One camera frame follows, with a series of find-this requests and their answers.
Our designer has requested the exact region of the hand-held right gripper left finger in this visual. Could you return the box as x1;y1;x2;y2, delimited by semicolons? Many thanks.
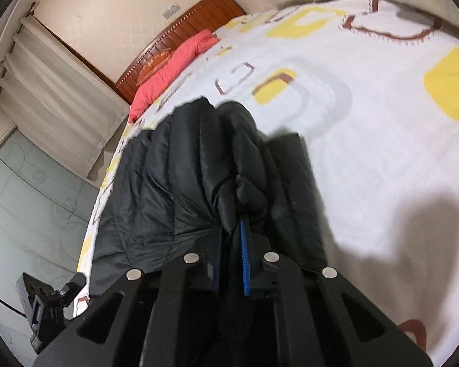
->
34;229;227;367

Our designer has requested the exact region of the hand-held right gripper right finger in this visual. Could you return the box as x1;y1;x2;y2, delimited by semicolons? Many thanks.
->
239;216;434;367

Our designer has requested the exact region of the black puffer jacket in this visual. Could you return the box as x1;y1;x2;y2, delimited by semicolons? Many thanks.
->
88;97;330;299

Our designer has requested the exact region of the bed with patterned sheet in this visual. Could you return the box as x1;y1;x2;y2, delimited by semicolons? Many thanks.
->
73;0;459;367

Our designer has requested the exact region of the pink red pillow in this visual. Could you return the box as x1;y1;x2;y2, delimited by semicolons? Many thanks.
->
128;30;220;123

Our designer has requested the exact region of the orange patterned pillow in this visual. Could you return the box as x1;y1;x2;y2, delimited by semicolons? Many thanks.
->
136;51;174;85

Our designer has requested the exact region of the cream striped curtain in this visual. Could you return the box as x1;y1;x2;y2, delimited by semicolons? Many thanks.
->
0;17;131;180

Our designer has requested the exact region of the wooden headboard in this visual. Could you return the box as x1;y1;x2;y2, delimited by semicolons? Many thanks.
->
115;0;249;105

